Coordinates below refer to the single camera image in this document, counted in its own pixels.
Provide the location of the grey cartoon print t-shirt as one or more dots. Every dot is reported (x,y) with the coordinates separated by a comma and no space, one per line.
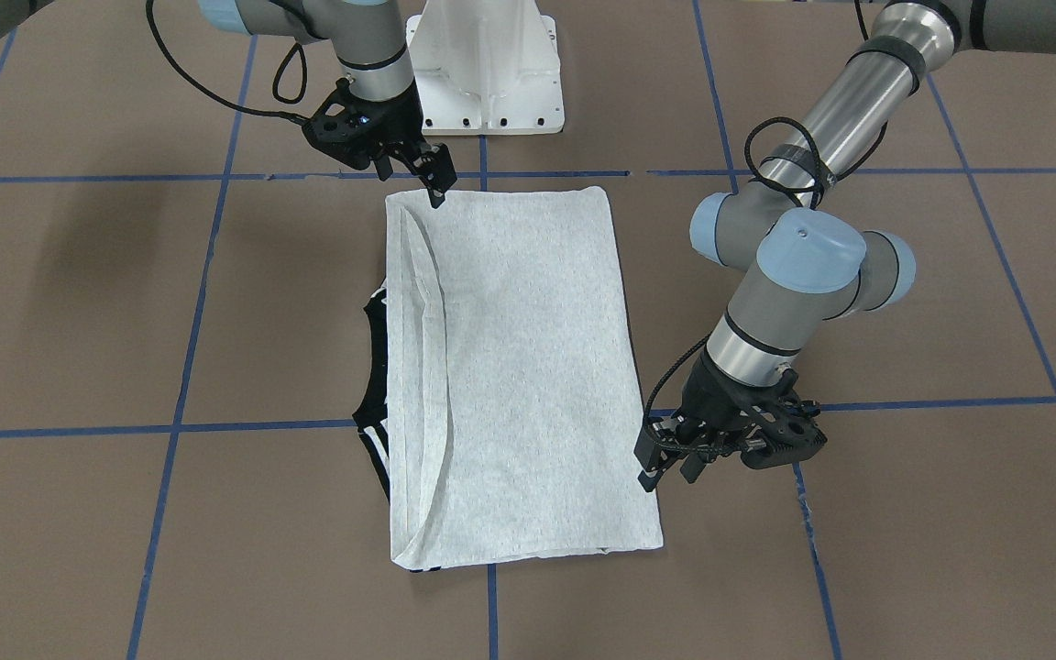
(505,403)

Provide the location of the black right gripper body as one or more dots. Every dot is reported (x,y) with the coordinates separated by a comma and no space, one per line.
(397,122)

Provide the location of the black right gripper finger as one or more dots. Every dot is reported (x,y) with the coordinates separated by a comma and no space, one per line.
(382,162)
(436,171)

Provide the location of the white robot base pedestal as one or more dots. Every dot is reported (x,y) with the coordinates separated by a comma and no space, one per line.
(487,68)

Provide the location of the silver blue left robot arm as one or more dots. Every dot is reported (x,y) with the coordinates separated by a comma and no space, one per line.
(956,385)

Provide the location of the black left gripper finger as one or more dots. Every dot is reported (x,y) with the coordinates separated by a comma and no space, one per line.
(657,449)
(697,458)

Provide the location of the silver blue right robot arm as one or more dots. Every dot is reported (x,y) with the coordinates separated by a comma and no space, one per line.
(368,39)

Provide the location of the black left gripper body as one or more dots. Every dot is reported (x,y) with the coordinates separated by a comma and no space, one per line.
(709,397)

